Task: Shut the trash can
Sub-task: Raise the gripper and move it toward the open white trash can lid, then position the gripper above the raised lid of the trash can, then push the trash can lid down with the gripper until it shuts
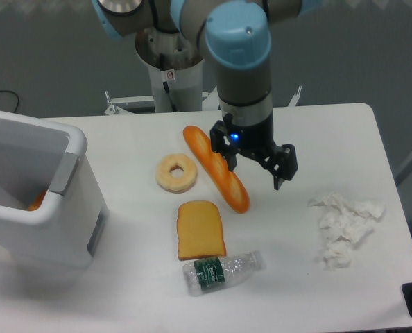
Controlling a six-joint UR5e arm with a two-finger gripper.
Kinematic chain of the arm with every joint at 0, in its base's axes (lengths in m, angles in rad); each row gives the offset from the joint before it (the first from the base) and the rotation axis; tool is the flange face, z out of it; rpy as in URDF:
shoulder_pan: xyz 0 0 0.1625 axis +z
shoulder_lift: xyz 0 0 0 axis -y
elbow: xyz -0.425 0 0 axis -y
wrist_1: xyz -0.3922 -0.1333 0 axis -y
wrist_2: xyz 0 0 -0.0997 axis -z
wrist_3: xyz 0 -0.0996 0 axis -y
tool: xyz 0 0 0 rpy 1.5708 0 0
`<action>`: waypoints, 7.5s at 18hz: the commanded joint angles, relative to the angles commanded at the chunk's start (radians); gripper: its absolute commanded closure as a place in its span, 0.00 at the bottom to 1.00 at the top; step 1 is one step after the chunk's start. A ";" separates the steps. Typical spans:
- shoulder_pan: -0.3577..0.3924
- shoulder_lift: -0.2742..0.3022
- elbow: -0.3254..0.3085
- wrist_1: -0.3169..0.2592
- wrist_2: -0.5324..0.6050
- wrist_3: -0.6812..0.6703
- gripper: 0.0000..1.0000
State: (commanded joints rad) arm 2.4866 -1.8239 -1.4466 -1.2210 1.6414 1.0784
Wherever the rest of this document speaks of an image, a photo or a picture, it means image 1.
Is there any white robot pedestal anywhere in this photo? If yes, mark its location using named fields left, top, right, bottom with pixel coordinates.
left=135, top=27, right=203, bottom=113

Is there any orange item inside trash can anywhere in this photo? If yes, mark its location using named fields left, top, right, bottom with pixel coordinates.
left=26, top=190, right=47, bottom=212

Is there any yellow toast slice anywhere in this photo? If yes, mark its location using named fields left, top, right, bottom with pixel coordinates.
left=176, top=200, right=227, bottom=261

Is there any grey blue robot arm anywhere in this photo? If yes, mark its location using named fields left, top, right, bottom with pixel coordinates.
left=92, top=1, right=319, bottom=188

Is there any black cable on pedestal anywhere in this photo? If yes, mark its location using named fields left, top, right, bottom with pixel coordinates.
left=158, top=53, right=178, bottom=112

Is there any clear plastic bottle green label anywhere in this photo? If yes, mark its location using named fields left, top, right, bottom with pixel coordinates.
left=182, top=250, right=265, bottom=296

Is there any pale glazed donut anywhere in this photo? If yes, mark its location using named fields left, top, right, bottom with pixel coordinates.
left=155, top=153, right=197, bottom=192

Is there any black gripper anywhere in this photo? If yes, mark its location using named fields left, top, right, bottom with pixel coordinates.
left=209, top=113, right=298, bottom=190

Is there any crumpled white tissue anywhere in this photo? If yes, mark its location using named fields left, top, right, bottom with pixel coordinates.
left=308, top=192, right=386, bottom=271

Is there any black floor cable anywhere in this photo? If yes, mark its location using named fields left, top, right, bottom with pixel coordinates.
left=0, top=89, right=20, bottom=114

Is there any orange baguette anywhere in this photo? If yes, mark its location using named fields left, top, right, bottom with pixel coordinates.
left=182, top=126, right=250, bottom=214

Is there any white metal base frame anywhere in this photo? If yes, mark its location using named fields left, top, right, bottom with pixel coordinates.
left=103, top=85, right=303, bottom=116

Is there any white trash can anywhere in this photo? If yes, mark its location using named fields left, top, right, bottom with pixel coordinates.
left=0, top=111, right=108, bottom=267

